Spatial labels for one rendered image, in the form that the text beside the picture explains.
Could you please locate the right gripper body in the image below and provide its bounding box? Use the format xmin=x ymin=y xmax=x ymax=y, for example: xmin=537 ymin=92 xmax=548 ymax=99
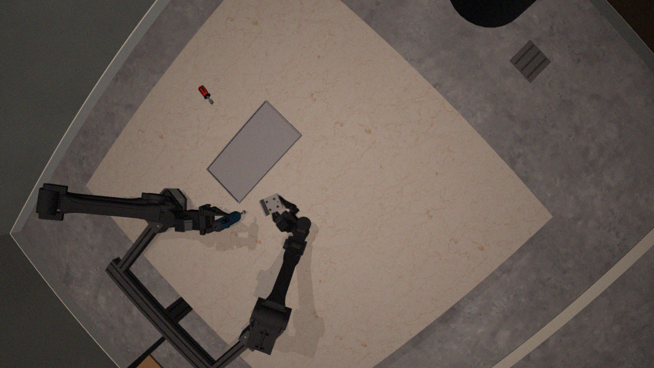
xmin=281 ymin=206 xmax=300 ymax=217

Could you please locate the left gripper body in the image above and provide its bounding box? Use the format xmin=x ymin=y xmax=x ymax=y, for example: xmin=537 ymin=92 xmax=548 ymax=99
xmin=199 ymin=204 xmax=215 ymax=235

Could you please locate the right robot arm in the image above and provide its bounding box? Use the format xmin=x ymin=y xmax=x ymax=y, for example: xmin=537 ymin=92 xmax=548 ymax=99
xmin=246 ymin=213 xmax=311 ymax=355

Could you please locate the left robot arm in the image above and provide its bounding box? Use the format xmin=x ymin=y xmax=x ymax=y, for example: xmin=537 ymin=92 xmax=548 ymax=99
xmin=36 ymin=183 xmax=199 ymax=232

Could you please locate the red-handled nut driver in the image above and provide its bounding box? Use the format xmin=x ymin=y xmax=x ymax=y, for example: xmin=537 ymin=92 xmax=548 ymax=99
xmin=198 ymin=85 xmax=214 ymax=104

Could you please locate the grey l-shaped metal bracket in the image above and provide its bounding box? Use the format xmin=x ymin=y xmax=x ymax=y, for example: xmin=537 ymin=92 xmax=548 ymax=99
xmin=258 ymin=193 xmax=283 ymax=217

